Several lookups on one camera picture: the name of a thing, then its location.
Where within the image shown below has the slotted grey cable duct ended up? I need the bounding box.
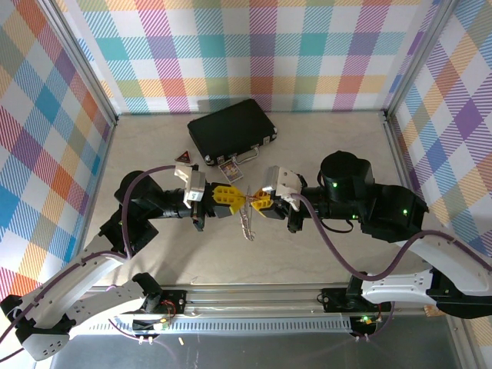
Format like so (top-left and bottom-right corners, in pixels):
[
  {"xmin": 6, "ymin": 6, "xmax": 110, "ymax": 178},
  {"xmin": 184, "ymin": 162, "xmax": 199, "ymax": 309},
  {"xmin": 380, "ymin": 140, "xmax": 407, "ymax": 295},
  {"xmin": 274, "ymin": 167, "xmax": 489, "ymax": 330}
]
[{"xmin": 72, "ymin": 317, "xmax": 354, "ymax": 334}]

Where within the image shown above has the thin black cable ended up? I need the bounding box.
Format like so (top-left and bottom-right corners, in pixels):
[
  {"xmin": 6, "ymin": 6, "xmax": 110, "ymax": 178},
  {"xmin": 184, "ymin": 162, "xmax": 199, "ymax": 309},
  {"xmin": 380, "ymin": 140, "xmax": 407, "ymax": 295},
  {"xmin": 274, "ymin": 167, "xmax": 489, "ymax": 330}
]
[{"xmin": 325, "ymin": 218, "xmax": 361, "ymax": 234}]

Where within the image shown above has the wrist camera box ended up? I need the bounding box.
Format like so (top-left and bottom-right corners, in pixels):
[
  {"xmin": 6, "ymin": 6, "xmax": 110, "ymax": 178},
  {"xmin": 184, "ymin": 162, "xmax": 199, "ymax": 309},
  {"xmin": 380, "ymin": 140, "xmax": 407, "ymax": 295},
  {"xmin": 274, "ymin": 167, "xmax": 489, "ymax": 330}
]
[
  {"xmin": 262, "ymin": 165, "xmax": 303, "ymax": 211},
  {"xmin": 173, "ymin": 163, "xmax": 207, "ymax": 209}
]

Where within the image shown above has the small picture card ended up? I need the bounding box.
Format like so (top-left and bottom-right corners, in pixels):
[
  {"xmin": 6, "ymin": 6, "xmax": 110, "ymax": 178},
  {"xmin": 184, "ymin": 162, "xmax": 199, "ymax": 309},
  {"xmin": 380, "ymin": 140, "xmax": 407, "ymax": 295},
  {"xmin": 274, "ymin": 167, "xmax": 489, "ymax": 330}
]
[{"xmin": 218, "ymin": 160, "xmax": 244, "ymax": 184}]

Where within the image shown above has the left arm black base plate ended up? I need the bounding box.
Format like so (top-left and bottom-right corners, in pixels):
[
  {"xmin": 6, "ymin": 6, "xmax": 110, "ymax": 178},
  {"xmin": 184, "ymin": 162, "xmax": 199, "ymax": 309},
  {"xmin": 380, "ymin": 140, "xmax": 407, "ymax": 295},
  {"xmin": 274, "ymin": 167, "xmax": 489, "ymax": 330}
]
[{"xmin": 145, "ymin": 288, "xmax": 188, "ymax": 314}]

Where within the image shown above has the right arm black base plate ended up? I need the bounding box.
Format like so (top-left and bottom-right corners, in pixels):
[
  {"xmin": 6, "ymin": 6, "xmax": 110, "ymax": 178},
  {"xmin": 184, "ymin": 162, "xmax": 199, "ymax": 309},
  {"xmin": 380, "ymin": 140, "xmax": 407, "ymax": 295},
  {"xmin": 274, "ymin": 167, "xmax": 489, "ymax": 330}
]
[{"xmin": 321, "ymin": 286, "xmax": 393, "ymax": 312}]

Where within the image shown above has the grey metal sheet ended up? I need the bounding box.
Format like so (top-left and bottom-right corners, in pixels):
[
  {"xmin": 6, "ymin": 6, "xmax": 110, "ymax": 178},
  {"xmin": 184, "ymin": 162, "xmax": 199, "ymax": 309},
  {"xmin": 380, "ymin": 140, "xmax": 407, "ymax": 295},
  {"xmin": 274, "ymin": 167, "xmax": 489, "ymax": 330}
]
[{"xmin": 49, "ymin": 322, "xmax": 462, "ymax": 369}]

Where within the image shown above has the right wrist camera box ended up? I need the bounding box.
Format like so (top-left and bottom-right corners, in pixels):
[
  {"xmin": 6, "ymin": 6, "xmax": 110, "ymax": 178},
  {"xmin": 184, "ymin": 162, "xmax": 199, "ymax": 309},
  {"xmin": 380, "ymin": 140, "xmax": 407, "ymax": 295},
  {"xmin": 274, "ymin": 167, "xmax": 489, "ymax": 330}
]
[{"xmin": 262, "ymin": 165, "xmax": 303, "ymax": 211}]

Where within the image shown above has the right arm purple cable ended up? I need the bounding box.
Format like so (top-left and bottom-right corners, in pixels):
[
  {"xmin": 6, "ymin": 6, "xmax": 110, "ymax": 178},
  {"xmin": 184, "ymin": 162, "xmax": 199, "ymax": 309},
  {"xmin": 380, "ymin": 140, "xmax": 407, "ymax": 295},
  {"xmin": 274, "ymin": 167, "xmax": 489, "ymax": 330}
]
[{"xmin": 294, "ymin": 194, "xmax": 492, "ymax": 341}]

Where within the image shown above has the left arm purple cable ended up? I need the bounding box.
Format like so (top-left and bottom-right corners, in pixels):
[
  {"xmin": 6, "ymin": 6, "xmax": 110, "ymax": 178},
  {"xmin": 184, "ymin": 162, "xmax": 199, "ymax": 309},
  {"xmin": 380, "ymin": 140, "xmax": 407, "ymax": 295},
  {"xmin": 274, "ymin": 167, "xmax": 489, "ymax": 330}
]
[{"xmin": 0, "ymin": 165, "xmax": 180, "ymax": 361}]

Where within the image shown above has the black briefcase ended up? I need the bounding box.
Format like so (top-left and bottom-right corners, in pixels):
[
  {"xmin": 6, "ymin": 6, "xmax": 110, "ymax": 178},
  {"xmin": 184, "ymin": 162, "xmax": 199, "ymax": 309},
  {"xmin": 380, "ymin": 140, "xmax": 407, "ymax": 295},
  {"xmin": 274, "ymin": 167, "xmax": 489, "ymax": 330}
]
[{"xmin": 187, "ymin": 98, "xmax": 278, "ymax": 168}]

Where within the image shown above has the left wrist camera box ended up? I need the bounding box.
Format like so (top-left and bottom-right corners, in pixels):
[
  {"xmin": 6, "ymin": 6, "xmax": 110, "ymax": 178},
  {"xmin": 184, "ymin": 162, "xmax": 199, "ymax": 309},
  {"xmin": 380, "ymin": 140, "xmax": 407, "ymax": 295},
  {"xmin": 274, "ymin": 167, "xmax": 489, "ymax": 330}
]
[{"xmin": 173, "ymin": 163, "xmax": 207, "ymax": 209}]

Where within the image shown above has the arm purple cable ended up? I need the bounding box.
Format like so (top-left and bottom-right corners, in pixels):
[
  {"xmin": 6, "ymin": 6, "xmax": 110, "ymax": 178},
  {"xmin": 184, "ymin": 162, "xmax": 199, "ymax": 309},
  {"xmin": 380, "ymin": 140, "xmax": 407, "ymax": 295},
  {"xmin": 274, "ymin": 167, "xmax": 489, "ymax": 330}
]
[
  {"xmin": 0, "ymin": 165, "xmax": 180, "ymax": 361},
  {"xmin": 294, "ymin": 194, "xmax": 492, "ymax": 341}
]

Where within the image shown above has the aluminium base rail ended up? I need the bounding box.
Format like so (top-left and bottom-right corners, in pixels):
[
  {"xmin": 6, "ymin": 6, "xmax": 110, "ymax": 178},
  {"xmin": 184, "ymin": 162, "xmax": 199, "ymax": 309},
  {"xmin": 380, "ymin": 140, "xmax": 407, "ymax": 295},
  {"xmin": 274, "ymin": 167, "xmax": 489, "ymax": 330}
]
[{"xmin": 88, "ymin": 284, "xmax": 468, "ymax": 318}]

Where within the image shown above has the aluminium corner post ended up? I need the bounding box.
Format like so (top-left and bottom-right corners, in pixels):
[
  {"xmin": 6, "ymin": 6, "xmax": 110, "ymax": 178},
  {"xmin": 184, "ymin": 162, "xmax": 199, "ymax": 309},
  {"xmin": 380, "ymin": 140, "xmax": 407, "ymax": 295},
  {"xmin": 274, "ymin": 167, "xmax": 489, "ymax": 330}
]
[
  {"xmin": 382, "ymin": 0, "xmax": 462, "ymax": 120},
  {"xmin": 38, "ymin": 0, "xmax": 118, "ymax": 126}
]

